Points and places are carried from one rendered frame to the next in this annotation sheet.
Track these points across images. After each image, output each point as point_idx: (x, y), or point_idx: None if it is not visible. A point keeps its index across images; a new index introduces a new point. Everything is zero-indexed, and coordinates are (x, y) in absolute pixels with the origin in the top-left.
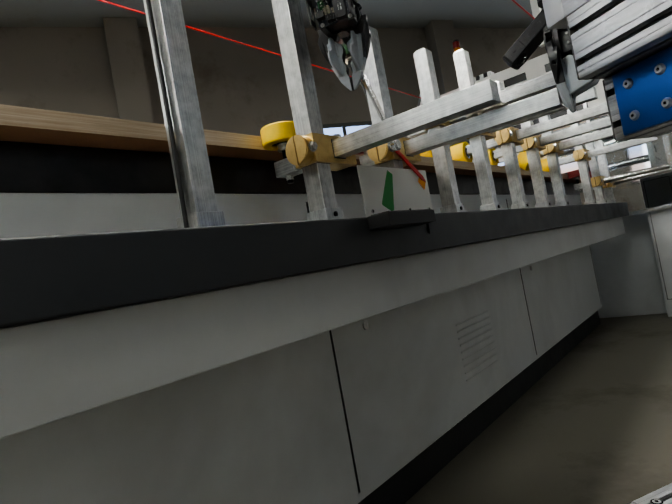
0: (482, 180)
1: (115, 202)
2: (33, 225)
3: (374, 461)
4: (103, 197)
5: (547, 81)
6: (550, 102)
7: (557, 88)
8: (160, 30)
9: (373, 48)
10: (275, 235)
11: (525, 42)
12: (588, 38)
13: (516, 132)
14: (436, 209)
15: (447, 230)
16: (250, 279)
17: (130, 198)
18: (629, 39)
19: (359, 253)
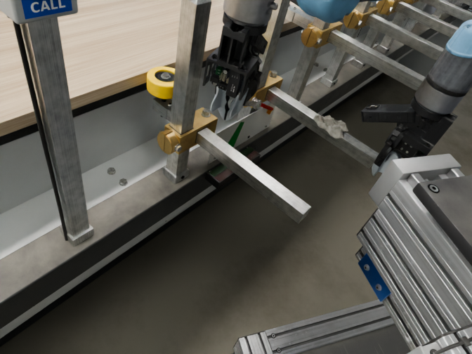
0: (335, 61)
1: (13, 147)
2: None
3: None
4: (3, 147)
5: (406, 79)
6: (364, 162)
7: (373, 164)
8: (49, 139)
9: (279, 13)
10: (129, 226)
11: (381, 119)
12: (374, 234)
13: (397, 4)
14: (298, 41)
15: (272, 137)
16: (106, 256)
17: (26, 140)
18: (383, 269)
19: (191, 195)
